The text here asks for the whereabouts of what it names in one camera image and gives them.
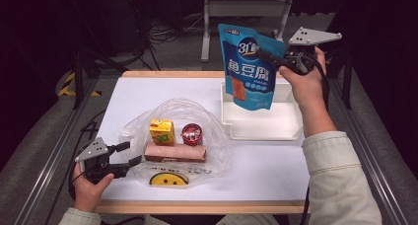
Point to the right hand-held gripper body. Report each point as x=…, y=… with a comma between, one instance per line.
x=312, y=37

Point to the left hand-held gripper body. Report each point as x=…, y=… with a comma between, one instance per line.
x=93, y=152

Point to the blue snack pouch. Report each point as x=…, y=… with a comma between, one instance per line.
x=249, y=77

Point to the long brown cardboard box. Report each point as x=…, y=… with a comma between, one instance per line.
x=174, y=151

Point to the yellow juice box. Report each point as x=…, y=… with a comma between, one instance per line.
x=161, y=129

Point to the red-lidded dark jar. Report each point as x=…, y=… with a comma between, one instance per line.
x=192, y=134

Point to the white plastic tray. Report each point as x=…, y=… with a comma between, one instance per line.
x=263, y=123

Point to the clear plastic bag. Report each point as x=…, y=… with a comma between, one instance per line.
x=213, y=146

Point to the person's left hand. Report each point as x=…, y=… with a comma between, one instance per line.
x=87, y=193

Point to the person's right hand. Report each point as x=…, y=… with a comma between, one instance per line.
x=307, y=87

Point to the black metal stand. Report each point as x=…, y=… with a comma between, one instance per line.
x=346, y=87
x=78, y=80

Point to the yellow black striped tape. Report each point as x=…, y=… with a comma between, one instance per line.
x=67, y=87

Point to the aluminium rail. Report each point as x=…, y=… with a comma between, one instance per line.
x=368, y=152
x=55, y=159

